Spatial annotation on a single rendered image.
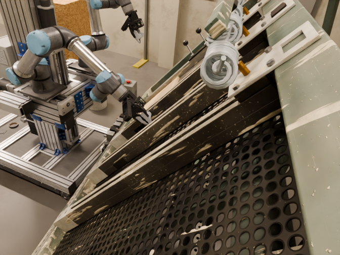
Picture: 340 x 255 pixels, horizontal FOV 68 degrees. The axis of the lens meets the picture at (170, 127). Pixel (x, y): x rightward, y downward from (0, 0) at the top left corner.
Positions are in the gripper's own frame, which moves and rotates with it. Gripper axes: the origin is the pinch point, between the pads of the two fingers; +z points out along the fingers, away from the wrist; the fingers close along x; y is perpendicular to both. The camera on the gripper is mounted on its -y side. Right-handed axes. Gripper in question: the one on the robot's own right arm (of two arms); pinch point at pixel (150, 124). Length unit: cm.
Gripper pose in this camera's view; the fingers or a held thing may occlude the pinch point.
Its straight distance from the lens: 131.6
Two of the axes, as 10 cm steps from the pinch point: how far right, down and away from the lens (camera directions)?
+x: -6.7, 4.8, 5.7
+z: 7.0, 6.6, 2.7
